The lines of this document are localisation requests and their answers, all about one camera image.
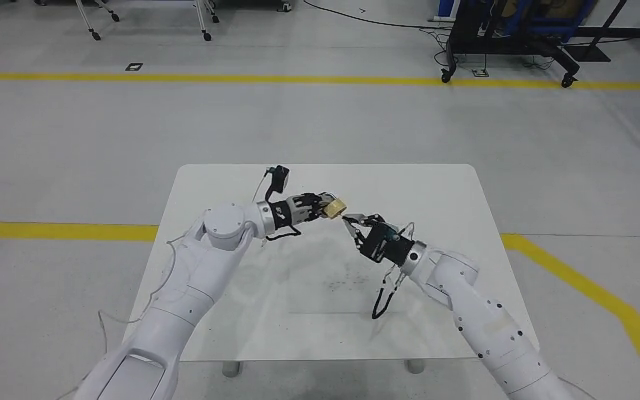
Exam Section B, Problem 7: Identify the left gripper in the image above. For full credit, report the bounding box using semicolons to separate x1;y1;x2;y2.
255;191;338;238

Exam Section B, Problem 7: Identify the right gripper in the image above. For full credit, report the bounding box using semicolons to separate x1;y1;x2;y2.
342;213;428;276

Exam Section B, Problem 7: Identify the brass padlock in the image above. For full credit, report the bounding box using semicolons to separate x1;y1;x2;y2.
321;197;349;220

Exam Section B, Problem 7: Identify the white table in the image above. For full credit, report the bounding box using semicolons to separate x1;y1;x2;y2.
122;163;541;378

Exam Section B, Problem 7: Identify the white wheeled stand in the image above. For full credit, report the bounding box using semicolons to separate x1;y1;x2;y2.
73;0;121;42
192;0;221;43

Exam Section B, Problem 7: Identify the black wheeled cart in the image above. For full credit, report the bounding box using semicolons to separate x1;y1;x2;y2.
433;0;629;90

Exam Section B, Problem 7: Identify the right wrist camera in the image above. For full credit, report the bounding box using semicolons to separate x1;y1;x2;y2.
368;221;404;254

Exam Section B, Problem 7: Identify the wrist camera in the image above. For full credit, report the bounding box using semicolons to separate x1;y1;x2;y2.
263;164;291;203
368;221;404;254

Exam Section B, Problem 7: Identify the black cable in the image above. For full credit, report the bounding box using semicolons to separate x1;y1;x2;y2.
263;223;303;243
370;263;407;321

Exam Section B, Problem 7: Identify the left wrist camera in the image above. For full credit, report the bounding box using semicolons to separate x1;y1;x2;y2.
263;164;291;203

